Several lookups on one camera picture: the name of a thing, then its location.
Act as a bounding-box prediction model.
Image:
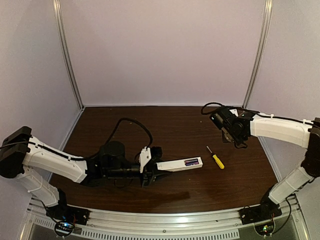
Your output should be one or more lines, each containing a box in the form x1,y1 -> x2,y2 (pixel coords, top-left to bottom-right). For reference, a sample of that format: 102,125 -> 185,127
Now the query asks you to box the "yellow handled screwdriver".
206,145 -> 225,170

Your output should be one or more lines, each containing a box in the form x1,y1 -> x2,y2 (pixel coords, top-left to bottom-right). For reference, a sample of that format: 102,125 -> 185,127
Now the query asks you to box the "white remote control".
156,157 -> 203,172

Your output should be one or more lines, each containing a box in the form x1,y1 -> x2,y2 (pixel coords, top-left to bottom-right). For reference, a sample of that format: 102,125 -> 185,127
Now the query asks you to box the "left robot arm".
0,126 -> 170,221

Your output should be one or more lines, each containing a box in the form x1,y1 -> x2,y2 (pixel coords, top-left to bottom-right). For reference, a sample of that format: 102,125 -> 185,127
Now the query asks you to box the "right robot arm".
211,106 -> 320,212

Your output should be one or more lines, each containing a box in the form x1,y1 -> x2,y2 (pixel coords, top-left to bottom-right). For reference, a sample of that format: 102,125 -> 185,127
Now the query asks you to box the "purple battery lower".
184,161 -> 200,167

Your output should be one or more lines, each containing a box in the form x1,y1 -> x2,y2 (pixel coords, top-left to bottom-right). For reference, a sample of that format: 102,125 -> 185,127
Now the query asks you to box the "purple battery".
184,161 -> 200,167
184,158 -> 199,162

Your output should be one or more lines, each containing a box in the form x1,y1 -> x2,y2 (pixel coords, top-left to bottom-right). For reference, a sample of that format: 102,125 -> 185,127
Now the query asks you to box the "purple battery upper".
184,158 -> 199,162

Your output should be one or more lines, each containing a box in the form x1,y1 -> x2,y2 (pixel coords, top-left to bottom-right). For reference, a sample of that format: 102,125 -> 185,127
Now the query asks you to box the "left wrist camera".
138,146 -> 152,174

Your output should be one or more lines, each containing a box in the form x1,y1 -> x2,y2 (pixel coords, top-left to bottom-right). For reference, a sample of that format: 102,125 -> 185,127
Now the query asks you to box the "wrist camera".
209,106 -> 238,130
138,146 -> 152,174

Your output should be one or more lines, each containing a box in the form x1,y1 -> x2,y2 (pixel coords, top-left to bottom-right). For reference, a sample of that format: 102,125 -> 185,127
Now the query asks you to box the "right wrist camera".
209,106 -> 238,130

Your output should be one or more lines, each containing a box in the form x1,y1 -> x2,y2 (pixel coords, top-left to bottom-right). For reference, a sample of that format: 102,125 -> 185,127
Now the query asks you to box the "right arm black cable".
200,101 -> 316,126

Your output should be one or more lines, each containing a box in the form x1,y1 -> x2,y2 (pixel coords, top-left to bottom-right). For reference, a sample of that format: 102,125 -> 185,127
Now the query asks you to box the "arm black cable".
86,117 -> 154,161
200,101 -> 316,126

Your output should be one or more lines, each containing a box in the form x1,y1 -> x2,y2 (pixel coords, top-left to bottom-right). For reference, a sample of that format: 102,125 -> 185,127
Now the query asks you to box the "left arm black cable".
86,117 -> 154,161

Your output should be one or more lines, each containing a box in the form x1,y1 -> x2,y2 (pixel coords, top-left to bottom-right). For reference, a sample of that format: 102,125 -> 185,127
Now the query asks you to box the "aluminium front rail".
27,197 -> 310,240

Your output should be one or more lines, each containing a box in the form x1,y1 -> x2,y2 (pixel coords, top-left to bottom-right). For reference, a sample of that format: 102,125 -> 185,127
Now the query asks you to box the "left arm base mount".
46,205 -> 91,226

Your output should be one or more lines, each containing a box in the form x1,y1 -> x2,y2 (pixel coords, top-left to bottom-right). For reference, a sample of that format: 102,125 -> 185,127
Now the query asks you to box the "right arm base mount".
238,202 -> 282,225

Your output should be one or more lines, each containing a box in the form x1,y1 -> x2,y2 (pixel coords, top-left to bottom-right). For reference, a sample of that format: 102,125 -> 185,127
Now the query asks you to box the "perforated cable tray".
28,217 -> 240,240

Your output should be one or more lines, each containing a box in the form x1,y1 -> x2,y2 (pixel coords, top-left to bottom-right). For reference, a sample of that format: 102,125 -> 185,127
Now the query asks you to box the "aluminium corner post right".
242,0 -> 273,108

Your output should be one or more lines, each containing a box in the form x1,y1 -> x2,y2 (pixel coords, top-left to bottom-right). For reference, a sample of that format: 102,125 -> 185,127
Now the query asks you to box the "aluminium corner post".
242,0 -> 273,108
52,0 -> 85,110

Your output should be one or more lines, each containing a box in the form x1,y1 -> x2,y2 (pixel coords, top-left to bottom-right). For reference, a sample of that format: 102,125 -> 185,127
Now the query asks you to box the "aluminium corner post left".
52,0 -> 85,110

